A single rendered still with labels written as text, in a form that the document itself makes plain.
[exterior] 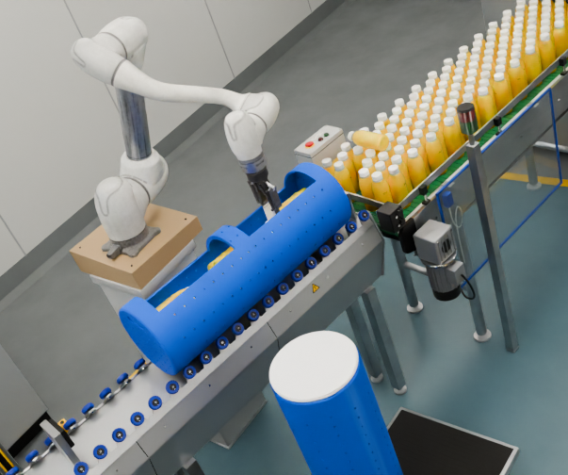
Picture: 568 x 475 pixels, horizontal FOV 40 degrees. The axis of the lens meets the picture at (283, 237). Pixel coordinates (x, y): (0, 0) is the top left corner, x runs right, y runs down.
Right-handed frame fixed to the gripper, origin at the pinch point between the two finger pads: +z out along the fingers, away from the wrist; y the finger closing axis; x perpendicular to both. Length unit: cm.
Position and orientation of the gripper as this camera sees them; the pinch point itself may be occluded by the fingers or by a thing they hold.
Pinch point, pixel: (273, 214)
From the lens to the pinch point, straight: 280.1
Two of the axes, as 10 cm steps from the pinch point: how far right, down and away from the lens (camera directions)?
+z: 3.0, 7.7, 5.7
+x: 6.8, -5.9, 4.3
